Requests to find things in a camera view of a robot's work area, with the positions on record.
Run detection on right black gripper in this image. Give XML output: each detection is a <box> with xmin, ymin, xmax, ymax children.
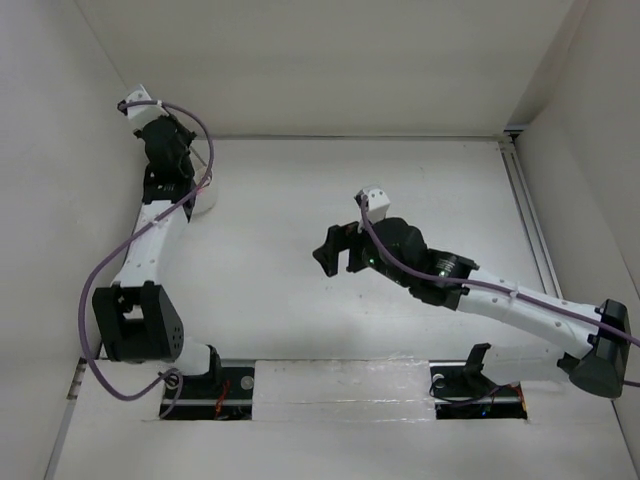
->
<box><xmin>313</xmin><ymin>209</ymin><xmax>412</xmax><ymax>288</ymax></box>

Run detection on black handled scissors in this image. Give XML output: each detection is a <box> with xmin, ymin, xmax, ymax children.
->
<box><xmin>189</xmin><ymin>146</ymin><xmax>208</xmax><ymax>169</ymax></box>

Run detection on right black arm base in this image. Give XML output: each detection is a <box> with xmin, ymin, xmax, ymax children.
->
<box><xmin>428</xmin><ymin>343</ymin><xmax>528</xmax><ymax>420</ymax></box>

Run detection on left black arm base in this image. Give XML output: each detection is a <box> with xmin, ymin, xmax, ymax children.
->
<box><xmin>159</xmin><ymin>360</ymin><xmax>255</xmax><ymax>421</ymax></box>

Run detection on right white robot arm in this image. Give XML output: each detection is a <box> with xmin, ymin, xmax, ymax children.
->
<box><xmin>312</xmin><ymin>218</ymin><xmax>631</xmax><ymax>399</ymax></box>

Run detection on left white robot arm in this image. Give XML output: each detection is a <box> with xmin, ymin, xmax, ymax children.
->
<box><xmin>92</xmin><ymin>113</ymin><xmax>223</xmax><ymax>397</ymax></box>

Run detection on white round divided container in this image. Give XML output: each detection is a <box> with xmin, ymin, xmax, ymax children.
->
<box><xmin>192</xmin><ymin>173</ymin><xmax>219</xmax><ymax>216</ymax></box>

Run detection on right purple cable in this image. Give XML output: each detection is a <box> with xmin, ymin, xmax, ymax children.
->
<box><xmin>357</xmin><ymin>194</ymin><xmax>640</xmax><ymax>406</ymax></box>

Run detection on purple cable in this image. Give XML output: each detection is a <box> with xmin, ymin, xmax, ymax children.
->
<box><xmin>78</xmin><ymin>101</ymin><xmax>216</xmax><ymax>419</ymax></box>
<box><xmin>357</xmin><ymin>194</ymin><xmax>640</xmax><ymax>406</ymax></box>

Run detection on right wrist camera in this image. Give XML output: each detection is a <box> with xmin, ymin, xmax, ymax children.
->
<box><xmin>354</xmin><ymin>185</ymin><xmax>391</xmax><ymax>224</ymax></box>

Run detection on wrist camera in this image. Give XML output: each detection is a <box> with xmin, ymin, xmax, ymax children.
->
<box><xmin>117</xmin><ymin>84</ymin><xmax>165</xmax><ymax>132</ymax></box>
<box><xmin>354</xmin><ymin>185</ymin><xmax>391</xmax><ymax>224</ymax></box>

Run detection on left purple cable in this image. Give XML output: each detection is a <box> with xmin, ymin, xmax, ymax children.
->
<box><xmin>78</xmin><ymin>101</ymin><xmax>216</xmax><ymax>419</ymax></box>

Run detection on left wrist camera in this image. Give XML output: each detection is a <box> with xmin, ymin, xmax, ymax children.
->
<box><xmin>117</xmin><ymin>84</ymin><xmax>165</xmax><ymax>132</ymax></box>

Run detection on aluminium rail right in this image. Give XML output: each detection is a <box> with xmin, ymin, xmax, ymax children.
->
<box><xmin>497</xmin><ymin>130</ymin><xmax>564</xmax><ymax>300</ymax></box>

